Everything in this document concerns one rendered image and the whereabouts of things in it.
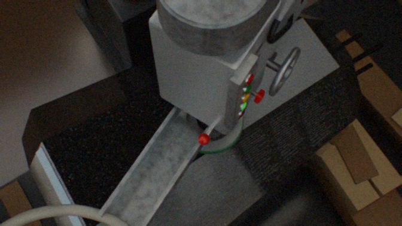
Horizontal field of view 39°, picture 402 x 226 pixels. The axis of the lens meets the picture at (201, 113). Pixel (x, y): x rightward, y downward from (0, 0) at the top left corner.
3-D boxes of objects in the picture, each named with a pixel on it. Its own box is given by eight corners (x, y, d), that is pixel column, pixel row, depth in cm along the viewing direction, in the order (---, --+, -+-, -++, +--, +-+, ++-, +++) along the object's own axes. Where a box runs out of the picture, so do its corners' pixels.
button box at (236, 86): (238, 100, 145) (248, 49, 118) (247, 106, 144) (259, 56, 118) (222, 125, 142) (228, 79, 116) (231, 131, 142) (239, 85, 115)
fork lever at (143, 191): (224, 23, 173) (225, 14, 168) (279, 52, 169) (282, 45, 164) (89, 210, 150) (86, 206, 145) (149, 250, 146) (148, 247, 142)
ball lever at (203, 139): (210, 119, 151) (211, 115, 148) (221, 125, 150) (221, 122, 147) (195, 142, 148) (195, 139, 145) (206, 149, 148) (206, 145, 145)
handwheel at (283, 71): (267, 48, 162) (274, 22, 148) (298, 65, 160) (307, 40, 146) (240, 88, 158) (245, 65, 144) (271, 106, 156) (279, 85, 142)
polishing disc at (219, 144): (174, 150, 178) (174, 149, 176) (178, 88, 185) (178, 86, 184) (241, 153, 177) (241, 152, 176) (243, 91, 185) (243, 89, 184)
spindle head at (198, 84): (225, 8, 170) (235, -97, 128) (289, 42, 166) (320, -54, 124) (159, 100, 159) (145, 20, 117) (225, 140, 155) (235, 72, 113)
